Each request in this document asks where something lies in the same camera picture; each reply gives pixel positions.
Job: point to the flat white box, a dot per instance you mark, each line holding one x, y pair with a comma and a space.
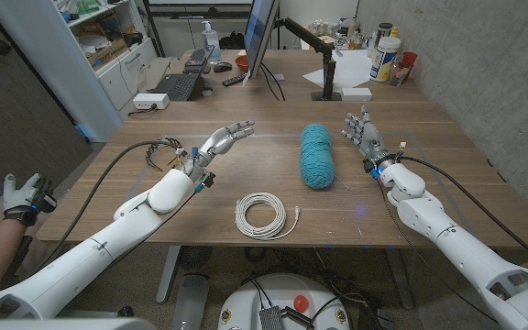
356, 94

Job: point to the dark lidded canister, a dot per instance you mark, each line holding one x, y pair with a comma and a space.
383, 29

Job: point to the small black keyboard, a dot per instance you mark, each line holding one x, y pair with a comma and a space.
196, 59

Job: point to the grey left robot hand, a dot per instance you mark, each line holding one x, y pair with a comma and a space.
220, 143

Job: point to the computer monitor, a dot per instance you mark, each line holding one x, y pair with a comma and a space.
259, 32

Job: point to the white shelf cabinet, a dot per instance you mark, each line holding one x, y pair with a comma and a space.
53, 69

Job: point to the clear hand sanitizer bottle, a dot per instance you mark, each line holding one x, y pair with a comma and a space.
211, 46

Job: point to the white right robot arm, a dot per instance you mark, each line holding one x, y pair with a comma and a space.
452, 243

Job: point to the red bowl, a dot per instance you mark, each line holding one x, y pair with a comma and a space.
242, 62

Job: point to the clear glass jar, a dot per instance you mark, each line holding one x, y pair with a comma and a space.
399, 73

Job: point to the white wipes canister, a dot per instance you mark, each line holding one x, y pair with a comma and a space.
384, 58

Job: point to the white paper sheet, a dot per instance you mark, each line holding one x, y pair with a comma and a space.
351, 69

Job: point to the beige cloth bag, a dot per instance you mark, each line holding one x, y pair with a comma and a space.
156, 71

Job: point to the teal yarn skein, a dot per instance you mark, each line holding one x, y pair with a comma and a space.
316, 156

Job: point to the grey slanted table leg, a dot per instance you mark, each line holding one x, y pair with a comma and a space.
168, 275
399, 277

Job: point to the pink sticky note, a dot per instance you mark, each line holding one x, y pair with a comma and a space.
278, 77

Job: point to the black computer mouse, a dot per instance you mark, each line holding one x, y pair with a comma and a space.
222, 67

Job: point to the red cup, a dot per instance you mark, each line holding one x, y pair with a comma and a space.
409, 59

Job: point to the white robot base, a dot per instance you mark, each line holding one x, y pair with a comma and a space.
282, 293

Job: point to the black glove tracker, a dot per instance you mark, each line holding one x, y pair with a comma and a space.
44, 197

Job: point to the cardboard box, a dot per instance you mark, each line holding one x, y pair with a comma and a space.
106, 52

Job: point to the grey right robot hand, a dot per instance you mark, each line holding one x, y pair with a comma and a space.
371, 139

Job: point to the yellow bottle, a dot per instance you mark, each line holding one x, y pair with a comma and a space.
394, 32

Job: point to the black bag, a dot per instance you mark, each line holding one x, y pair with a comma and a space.
232, 41

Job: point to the person's white gloved hand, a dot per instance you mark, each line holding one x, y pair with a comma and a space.
16, 194

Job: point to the large black keyboard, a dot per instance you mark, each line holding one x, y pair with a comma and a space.
177, 86

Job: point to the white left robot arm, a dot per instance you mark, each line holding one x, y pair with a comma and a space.
85, 256

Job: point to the white power strip box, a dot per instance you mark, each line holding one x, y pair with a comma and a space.
150, 101

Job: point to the black remote control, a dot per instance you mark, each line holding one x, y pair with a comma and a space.
233, 80

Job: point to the grey ribbed metal block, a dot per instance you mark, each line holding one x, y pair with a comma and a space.
271, 318

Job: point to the red stop button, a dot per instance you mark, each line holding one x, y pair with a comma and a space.
300, 303

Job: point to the dark brown scalloped headband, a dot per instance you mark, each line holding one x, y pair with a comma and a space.
149, 155

